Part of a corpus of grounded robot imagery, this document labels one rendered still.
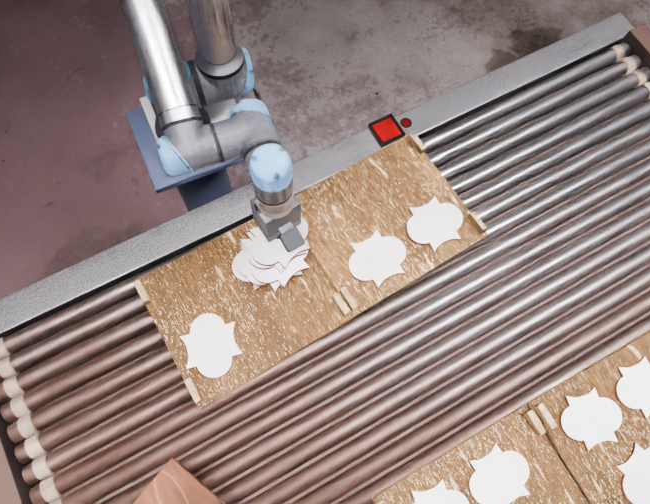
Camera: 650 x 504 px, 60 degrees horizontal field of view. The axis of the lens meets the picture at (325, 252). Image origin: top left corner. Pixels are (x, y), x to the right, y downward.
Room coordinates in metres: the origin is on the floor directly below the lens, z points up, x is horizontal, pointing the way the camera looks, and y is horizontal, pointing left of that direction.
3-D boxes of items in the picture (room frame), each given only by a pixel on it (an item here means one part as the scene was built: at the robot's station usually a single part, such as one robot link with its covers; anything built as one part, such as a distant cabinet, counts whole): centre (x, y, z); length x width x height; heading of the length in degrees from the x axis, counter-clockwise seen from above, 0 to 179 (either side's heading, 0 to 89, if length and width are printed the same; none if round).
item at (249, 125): (0.57, 0.17, 1.33); 0.11 x 0.11 x 0.08; 25
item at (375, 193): (0.60, -0.14, 0.93); 0.41 x 0.35 x 0.02; 127
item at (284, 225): (0.47, 0.10, 1.17); 0.12 x 0.09 x 0.16; 38
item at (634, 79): (0.63, -0.09, 0.90); 1.95 x 0.05 x 0.05; 124
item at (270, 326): (0.35, 0.19, 0.93); 0.41 x 0.35 x 0.02; 126
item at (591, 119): (0.58, -0.12, 0.90); 1.95 x 0.05 x 0.05; 124
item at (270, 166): (0.49, 0.11, 1.33); 0.09 x 0.08 x 0.11; 25
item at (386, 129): (0.87, -0.14, 0.92); 0.06 x 0.06 x 0.01; 34
